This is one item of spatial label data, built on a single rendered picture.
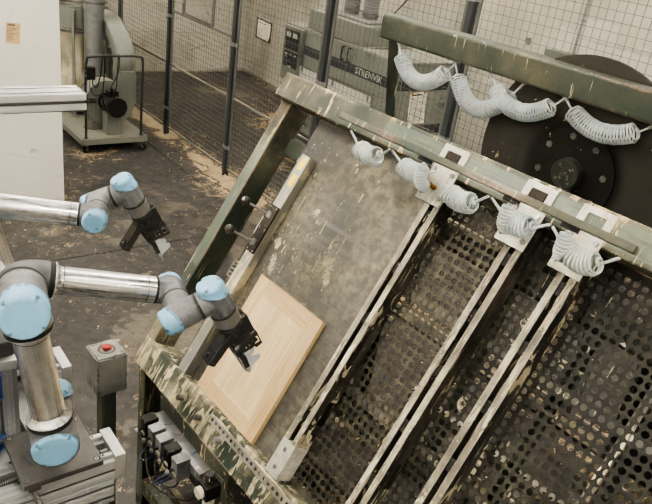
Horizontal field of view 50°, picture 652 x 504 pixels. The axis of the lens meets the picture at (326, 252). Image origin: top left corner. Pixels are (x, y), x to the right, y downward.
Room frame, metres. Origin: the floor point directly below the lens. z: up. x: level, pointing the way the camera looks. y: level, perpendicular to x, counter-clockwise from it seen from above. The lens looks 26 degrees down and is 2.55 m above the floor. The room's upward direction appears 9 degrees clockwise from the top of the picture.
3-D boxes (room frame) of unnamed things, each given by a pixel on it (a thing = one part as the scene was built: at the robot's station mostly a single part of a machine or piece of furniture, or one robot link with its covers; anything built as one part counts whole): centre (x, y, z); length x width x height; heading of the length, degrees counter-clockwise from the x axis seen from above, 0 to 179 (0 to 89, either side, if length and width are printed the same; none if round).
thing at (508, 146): (2.37, -0.79, 1.85); 0.80 x 0.06 x 0.80; 42
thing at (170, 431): (1.93, 0.43, 0.69); 0.50 x 0.14 x 0.24; 42
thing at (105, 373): (2.21, 0.78, 0.84); 0.12 x 0.12 x 0.18; 42
